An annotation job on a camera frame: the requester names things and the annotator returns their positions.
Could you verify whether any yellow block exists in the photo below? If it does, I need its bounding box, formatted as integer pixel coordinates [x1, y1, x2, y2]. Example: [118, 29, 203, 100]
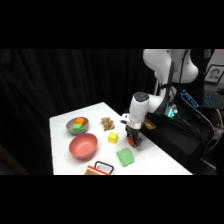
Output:
[107, 131, 119, 145]

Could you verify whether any small green light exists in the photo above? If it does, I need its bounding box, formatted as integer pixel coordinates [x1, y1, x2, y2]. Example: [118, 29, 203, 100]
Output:
[166, 107, 178, 119]

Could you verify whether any black curtain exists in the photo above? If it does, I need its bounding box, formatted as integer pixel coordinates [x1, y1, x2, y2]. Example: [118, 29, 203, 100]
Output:
[0, 49, 158, 176]

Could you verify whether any framed picture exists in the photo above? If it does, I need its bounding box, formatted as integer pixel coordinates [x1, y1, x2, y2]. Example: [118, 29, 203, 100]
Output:
[203, 64, 224, 85]

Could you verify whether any blue lit device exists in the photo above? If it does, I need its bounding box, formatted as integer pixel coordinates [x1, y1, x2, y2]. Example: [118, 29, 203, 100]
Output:
[180, 89, 201, 110]

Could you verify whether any green bean bag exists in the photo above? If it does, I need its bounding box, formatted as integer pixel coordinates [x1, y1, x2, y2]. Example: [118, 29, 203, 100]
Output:
[115, 147, 136, 168]

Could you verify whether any red box with black handle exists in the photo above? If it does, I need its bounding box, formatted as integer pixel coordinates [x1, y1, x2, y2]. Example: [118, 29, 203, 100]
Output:
[83, 160, 116, 176]

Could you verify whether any grey bowl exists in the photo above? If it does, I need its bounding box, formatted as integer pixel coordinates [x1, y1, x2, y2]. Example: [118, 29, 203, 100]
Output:
[65, 116, 90, 136]

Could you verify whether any green block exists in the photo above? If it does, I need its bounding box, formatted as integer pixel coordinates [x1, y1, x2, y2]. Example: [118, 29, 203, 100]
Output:
[72, 123, 84, 132]

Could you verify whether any black robot stand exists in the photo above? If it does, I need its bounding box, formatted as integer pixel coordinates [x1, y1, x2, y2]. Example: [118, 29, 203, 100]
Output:
[123, 107, 218, 176]

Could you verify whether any yellow cable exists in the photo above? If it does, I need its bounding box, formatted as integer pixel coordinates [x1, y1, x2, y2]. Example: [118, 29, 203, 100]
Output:
[207, 108, 224, 154]

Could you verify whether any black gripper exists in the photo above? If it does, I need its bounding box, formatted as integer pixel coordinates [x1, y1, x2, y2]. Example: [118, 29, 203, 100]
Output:
[124, 121, 144, 148]

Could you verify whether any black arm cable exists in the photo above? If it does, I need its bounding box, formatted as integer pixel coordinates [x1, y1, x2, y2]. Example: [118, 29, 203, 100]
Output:
[156, 49, 190, 113]

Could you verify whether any pink bowl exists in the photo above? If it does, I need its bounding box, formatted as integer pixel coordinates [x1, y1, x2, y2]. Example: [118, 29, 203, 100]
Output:
[68, 132, 99, 161]

